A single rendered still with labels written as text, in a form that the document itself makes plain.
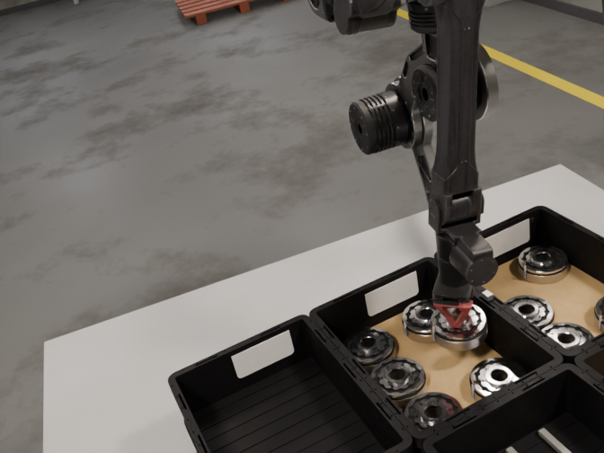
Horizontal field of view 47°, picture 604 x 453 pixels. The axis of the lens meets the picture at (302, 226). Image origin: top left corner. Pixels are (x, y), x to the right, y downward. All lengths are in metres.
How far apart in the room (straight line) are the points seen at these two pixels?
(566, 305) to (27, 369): 2.31
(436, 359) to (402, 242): 0.63
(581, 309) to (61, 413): 1.17
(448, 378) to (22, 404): 2.03
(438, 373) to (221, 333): 0.63
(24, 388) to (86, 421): 1.41
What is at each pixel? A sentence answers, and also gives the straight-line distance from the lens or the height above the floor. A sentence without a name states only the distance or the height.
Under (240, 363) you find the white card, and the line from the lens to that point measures 1.38.
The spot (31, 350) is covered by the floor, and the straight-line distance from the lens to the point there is 3.29.
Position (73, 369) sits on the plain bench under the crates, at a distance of 1.86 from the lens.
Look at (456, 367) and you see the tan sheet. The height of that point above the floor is 0.83.
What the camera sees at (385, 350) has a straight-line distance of 1.38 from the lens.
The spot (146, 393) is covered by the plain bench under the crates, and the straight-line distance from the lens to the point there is 1.70.
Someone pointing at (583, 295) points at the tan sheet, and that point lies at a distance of 1.54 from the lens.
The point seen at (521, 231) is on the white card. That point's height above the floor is 0.89.
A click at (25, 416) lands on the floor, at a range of 2.96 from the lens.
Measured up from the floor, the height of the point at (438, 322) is 0.92.
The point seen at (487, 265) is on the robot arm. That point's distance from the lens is 1.15.
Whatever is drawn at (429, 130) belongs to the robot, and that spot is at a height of 0.86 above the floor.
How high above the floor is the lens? 1.79
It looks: 31 degrees down
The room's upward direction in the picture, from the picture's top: 13 degrees counter-clockwise
